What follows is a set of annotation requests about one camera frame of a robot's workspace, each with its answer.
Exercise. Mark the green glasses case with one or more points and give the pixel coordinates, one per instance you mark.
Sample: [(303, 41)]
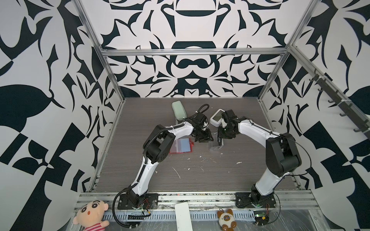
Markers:
[(179, 111)]

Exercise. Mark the small green circuit board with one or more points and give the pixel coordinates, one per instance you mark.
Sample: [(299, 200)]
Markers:
[(261, 218)]

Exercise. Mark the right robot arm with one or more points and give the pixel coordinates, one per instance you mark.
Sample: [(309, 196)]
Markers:
[(282, 155)]

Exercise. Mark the white rectangular box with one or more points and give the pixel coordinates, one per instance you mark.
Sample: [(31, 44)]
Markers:
[(183, 218)]

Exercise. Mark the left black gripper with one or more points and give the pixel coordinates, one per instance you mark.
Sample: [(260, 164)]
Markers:
[(206, 137)]

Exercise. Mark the grey hook rack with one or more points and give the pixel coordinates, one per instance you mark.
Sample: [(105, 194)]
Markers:
[(338, 98)]

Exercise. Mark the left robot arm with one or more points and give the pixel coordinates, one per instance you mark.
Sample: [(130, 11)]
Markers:
[(157, 147)]

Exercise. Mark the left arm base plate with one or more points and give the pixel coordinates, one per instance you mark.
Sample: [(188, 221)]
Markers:
[(131, 201)]

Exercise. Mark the white digital clock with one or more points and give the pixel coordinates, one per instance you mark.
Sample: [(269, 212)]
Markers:
[(216, 118)]

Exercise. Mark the cartoon boy plush doll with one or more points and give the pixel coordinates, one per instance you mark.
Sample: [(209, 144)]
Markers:
[(90, 216)]

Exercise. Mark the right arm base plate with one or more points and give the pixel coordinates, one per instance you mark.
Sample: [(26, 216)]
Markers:
[(254, 200)]

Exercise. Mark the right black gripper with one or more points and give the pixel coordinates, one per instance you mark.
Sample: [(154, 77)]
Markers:
[(221, 134)]

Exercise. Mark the brown white plush toy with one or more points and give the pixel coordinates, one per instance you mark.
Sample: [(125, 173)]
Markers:
[(226, 219)]

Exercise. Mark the clear acrylic card stand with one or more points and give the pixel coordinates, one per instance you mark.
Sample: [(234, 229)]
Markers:
[(213, 143)]

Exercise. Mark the red leather card holder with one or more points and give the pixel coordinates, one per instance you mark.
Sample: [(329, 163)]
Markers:
[(182, 146)]

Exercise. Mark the white cable duct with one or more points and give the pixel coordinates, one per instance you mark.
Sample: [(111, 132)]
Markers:
[(159, 216)]

